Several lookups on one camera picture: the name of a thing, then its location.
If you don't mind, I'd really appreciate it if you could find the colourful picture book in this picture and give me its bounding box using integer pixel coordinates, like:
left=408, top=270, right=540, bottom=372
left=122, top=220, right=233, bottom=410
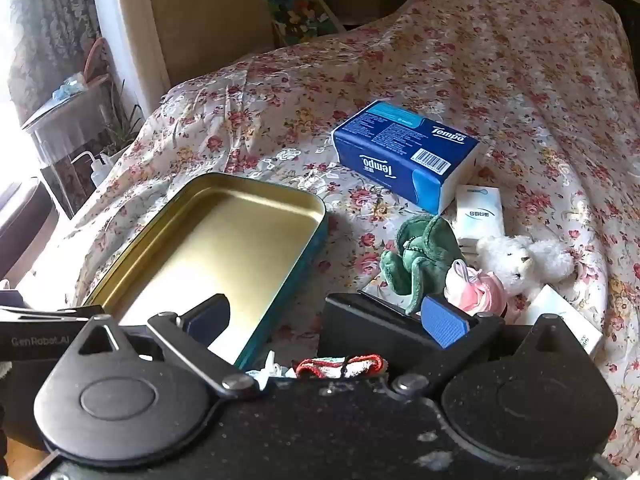
left=265, top=0, right=346, bottom=46

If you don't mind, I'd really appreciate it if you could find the red white knitted cloth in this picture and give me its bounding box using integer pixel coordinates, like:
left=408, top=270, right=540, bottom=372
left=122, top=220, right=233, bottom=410
left=295, top=354, right=391, bottom=379

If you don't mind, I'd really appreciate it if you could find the green potted plant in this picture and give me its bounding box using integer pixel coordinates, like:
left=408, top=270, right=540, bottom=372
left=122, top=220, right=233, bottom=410
left=97, top=80, right=146, bottom=153

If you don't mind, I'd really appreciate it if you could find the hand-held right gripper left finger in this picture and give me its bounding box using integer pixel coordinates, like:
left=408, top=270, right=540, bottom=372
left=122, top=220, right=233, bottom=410
left=75, top=294, right=261, bottom=400

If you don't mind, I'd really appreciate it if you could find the dark brown stool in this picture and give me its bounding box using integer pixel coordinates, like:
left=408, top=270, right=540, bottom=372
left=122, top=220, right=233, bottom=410
left=0, top=180, right=57, bottom=281

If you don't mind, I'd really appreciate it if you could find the blue tissue box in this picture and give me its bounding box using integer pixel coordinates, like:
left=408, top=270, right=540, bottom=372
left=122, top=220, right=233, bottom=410
left=330, top=100, right=488, bottom=216

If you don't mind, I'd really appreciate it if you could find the transparent plastic container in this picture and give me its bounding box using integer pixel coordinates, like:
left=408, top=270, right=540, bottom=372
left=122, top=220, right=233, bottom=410
left=22, top=72, right=121, bottom=216

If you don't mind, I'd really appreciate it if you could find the black box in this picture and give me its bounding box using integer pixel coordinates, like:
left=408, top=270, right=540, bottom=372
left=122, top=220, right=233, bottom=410
left=317, top=292, right=506, bottom=376

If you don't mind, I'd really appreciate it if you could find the beige wooden cabinet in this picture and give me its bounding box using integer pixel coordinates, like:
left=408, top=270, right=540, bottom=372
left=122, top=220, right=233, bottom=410
left=145, top=0, right=426, bottom=86

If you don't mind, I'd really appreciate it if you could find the green velvet scrunchie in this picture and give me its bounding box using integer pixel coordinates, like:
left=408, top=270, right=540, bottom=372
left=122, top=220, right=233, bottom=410
left=380, top=212, right=466, bottom=316

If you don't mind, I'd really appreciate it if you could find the white tissue packet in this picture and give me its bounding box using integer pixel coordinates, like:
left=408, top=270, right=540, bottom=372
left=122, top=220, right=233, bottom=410
left=452, top=184, right=506, bottom=251
left=520, top=284, right=603, bottom=358

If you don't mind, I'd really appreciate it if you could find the gold metal tray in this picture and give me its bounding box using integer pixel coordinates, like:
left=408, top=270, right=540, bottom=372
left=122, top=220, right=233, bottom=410
left=80, top=172, right=328, bottom=368

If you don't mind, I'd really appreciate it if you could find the clear plastic hair accessory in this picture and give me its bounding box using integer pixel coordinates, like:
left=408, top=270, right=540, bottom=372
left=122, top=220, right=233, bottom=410
left=245, top=350, right=296, bottom=379

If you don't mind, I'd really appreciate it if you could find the floral bedspread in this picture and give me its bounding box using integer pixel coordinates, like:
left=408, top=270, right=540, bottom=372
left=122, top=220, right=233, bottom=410
left=30, top=0, right=640, bottom=461

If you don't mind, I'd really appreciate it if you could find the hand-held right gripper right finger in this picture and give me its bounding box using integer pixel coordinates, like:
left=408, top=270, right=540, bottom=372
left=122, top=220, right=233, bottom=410
left=390, top=294, right=576, bottom=396

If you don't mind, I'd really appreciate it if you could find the orange hose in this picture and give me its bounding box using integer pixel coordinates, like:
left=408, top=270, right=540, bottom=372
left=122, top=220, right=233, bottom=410
left=84, top=37, right=108, bottom=81

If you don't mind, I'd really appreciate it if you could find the white squeeze bottle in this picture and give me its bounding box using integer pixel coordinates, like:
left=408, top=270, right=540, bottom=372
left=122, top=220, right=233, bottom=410
left=70, top=150, right=121, bottom=186

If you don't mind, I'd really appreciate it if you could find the white teddy bear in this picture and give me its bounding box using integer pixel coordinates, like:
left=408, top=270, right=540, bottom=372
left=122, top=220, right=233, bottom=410
left=475, top=234, right=576, bottom=301

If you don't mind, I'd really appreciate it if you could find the grey patterned curtain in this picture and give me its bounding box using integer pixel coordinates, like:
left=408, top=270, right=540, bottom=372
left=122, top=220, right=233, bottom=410
left=0, top=0, right=108, bottom=126

